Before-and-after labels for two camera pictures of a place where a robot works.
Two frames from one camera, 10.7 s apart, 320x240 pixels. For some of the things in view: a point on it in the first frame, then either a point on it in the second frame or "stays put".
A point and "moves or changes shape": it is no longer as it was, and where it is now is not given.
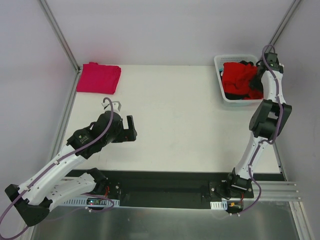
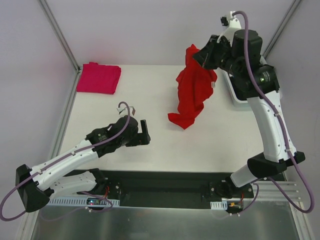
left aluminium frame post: x=59 y=34 stays put
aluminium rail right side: x=274 y=191 stays put
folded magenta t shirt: x=99 y=78 stays put
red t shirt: x=236 y=77 moves or changes shape
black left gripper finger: x=130 y=122 to x=144 y=126
